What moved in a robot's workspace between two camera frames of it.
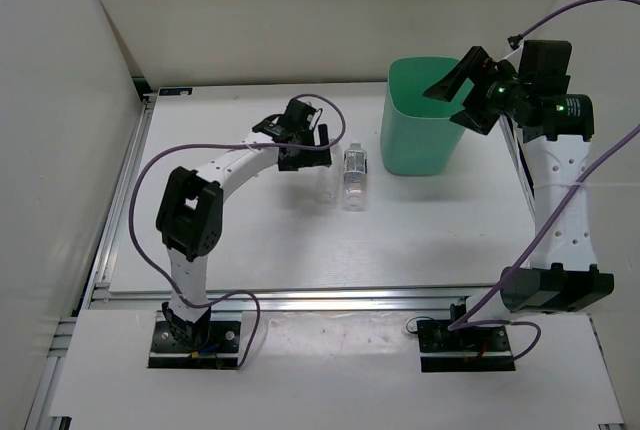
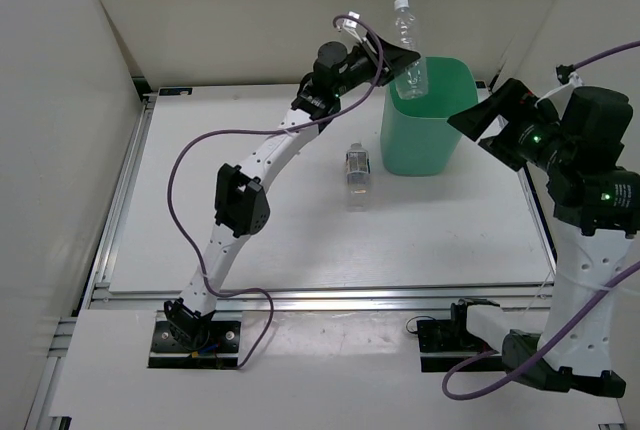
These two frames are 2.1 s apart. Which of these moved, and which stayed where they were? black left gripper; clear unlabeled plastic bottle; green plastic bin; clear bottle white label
Moved: black left gripper; clear unlabeled plastic bottle
Stayed: green plastic bin; clear bottle white label
